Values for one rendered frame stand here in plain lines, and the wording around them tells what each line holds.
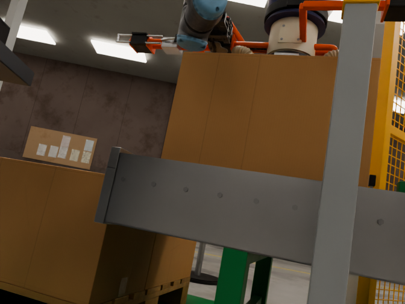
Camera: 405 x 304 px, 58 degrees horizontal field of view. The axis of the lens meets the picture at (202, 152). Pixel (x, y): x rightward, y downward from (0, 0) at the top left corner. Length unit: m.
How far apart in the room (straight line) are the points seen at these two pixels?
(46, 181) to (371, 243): 1.00
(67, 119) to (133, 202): 9.43
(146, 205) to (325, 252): 0.47
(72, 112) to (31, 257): 9.15
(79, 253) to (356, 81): 0.92
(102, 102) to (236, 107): 9.23
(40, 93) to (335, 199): 10.36
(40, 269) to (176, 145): 0.59
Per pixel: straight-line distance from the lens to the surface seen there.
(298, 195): 0.87
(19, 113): 10.86
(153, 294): 1.67
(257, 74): 1.14
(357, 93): 0.74
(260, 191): 0.88
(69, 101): 10.50
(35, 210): 1.34
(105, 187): 1.02
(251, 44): 1.39
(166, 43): 1.49
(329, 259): 0.69
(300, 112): 1.08
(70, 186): 1.27
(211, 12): 0.96
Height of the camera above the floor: 0.46
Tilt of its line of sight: 11 degrees up
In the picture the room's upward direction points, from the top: 11 degrees clockwise
